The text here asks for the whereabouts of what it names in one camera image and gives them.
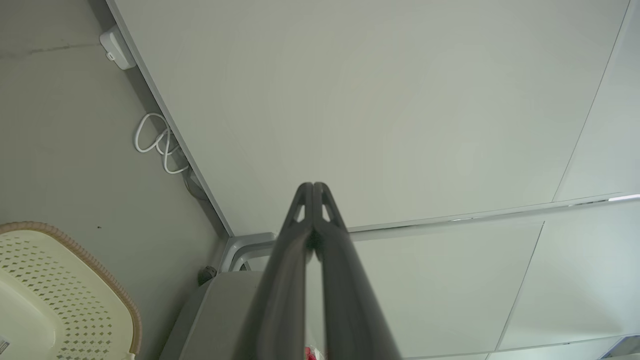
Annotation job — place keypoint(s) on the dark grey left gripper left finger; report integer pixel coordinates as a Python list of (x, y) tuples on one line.
[(280, 300)]

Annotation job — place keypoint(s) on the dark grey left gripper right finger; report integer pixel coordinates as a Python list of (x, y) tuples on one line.
[(350, 300)]

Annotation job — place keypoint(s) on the red and white garment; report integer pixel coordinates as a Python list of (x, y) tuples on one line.
[(313, 353)]

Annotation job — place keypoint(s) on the cream perforated laundry basket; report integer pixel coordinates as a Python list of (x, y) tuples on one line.
[(55, 295)]

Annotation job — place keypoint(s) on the grey fabric sofa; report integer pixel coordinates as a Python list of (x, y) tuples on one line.
[(220, 320)]

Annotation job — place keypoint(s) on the black caster wheel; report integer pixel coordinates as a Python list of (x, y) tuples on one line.
[(206, 274)]

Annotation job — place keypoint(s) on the small white plastic box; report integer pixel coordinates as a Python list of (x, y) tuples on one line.
[(116, 48)]

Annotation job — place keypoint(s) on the white partition panel grey frame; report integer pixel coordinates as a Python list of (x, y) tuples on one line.
[(475, 285), (375, 100)]

